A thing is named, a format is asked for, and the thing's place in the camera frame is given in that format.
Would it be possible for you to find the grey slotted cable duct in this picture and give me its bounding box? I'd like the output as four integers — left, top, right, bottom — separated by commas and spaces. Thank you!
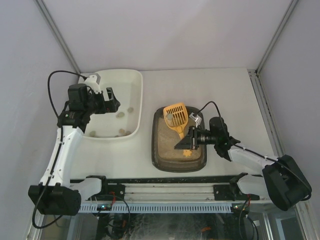
78, 202, 233, 214

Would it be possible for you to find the aluminium frame post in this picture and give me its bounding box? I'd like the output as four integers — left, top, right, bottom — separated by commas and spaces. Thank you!
34, 0, 81, 74
255, 0, 300, 75

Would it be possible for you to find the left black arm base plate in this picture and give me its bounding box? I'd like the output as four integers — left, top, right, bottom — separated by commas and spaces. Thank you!
87, 183, 126, 201

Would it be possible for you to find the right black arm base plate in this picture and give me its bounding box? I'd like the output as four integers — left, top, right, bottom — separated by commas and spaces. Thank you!
213, 184, 260, 201

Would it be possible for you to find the litter clump in tub centre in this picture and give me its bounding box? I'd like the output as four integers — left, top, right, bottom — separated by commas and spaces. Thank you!
117, 112, 125, 118

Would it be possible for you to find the white plastic tub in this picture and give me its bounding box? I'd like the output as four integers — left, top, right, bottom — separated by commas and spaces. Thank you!
83, 69, 143, 141

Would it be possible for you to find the grey clump in litter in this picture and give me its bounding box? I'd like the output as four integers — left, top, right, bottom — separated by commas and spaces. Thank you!
166, 114, 173, 120

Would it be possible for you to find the litter clump tub left corner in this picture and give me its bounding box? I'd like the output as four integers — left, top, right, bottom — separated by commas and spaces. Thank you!
89, 131, 96, 138

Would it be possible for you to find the brown litter box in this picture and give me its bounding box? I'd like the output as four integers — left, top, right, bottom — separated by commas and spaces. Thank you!
151, 107, 207, 173

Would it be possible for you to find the right aluminium side rail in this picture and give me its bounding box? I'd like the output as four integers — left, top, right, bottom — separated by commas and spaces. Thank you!
247, 69, 285, 156

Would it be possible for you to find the yellow litter scoop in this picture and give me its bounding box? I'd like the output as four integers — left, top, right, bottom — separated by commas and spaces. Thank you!
163, 102, 189, 139

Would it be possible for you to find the left aluminium frame post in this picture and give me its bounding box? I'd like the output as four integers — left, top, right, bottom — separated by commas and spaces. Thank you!
34, 0, 81, 74

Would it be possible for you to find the right aluminium frame post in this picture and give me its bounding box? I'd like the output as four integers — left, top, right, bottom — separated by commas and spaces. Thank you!
255, 0, 300, 75

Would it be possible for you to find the aluminium front rail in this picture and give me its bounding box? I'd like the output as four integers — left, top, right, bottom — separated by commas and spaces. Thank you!
69, 181, 310, 203

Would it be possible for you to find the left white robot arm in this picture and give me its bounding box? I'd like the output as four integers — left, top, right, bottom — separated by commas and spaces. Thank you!
28, 73, 121, 230

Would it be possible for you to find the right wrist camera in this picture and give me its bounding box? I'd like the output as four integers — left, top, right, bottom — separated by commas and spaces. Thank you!
189, 112, 202, 128

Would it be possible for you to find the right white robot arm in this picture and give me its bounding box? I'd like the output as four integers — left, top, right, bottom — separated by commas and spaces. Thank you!
175, 115, 312, 211

